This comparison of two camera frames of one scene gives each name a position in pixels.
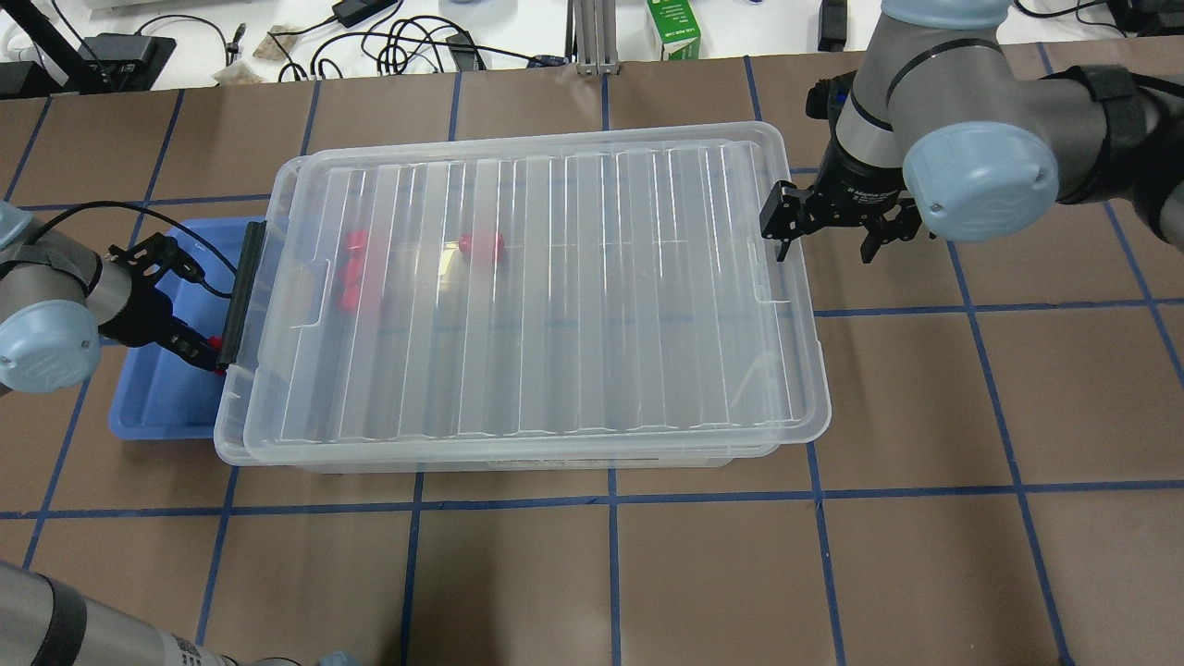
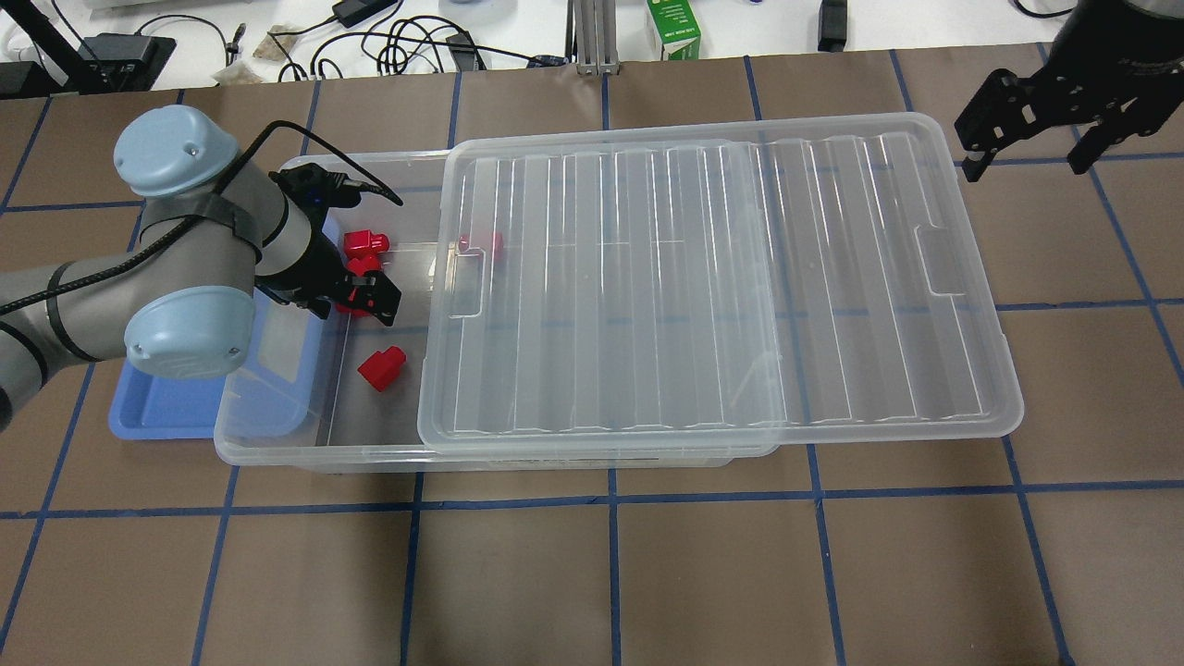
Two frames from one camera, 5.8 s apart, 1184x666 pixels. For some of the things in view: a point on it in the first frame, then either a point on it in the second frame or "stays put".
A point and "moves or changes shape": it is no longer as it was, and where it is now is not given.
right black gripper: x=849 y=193 to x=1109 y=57
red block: x=216 y=343 moves or changes shape
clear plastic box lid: x=557 y=292 moves or changes shape
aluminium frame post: x=591 y=36 stays put
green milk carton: x=676 y=26 stays put
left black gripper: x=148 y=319 to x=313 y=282
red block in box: x=487 y=246 stays put
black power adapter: x=350 y=12 stays put
